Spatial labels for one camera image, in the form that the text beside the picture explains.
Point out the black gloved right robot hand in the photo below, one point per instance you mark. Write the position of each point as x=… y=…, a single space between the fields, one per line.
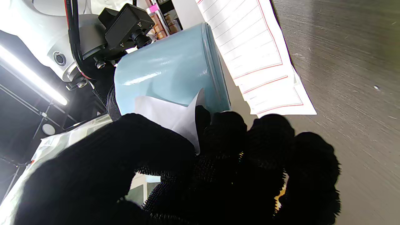
x=106 y=84

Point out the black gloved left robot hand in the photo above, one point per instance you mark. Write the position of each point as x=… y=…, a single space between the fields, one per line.
x=234 y=175

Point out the blue label roll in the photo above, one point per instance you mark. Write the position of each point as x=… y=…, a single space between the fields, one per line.
x=168 y=68

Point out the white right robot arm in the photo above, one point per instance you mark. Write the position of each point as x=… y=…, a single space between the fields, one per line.
x=37 y=28

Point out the ceiling light strip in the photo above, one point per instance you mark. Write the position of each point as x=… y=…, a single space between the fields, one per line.
x=31 y=78

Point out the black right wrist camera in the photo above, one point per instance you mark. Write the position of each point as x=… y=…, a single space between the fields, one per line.
x=128 y=25

